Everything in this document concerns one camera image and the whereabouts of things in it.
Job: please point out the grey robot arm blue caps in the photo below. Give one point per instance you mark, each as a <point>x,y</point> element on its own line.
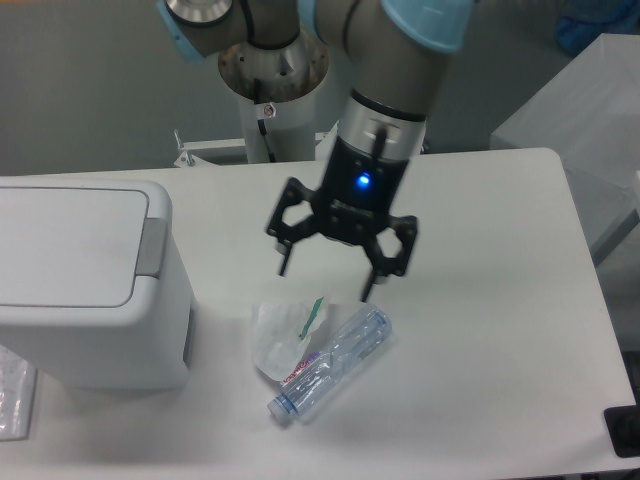
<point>400,49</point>

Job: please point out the black device right edge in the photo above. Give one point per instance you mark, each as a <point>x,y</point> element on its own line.
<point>623,427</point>

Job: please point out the blue object top right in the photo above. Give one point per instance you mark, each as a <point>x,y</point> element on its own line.
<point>581,22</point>

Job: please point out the white push-lid trash can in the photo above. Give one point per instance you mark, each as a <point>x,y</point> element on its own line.
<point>93,289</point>

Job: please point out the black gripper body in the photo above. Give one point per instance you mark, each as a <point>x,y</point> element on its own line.
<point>352,203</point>

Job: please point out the white mounting bracket frame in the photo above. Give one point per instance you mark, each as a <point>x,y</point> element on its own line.
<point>225,147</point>

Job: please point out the clear crushed plastic bottle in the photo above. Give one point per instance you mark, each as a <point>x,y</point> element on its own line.
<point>316,375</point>

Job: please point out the grey cabinet at right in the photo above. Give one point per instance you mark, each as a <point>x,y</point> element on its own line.
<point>589,115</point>

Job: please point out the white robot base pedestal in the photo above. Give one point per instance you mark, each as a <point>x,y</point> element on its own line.
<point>276,93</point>

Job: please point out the white plastic wrapper green strip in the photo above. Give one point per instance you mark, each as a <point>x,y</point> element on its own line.
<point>281,334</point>

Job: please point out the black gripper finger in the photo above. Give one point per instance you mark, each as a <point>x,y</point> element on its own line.
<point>389,251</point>
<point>292,220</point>

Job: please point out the clear plastic sheet left edge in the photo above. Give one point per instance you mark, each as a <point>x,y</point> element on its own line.
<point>18,384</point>

